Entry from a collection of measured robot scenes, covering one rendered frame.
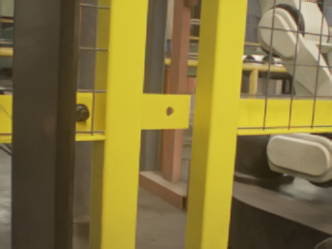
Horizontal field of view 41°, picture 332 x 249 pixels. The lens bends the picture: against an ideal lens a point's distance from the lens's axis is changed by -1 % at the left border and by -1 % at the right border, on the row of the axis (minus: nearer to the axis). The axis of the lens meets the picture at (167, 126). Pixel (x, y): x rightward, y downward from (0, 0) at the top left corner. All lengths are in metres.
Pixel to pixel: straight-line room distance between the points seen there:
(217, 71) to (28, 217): 0.36
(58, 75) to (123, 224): 0.29
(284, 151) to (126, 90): 0.68
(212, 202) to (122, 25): 0.29
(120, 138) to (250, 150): 0.74
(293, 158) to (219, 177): 0.51
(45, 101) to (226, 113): 0.34
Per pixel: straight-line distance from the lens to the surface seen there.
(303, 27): 1.20
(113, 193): 0.59
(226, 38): 0.65
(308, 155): 1.14
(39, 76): 0.38
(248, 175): 1.30
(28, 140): 0.38
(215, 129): 0.65
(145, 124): 0.65
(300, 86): 1.20
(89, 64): 1.34
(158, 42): 1.84
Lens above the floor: 0.49
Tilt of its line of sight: 8 degrees down
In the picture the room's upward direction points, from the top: 3 degrees clockwise
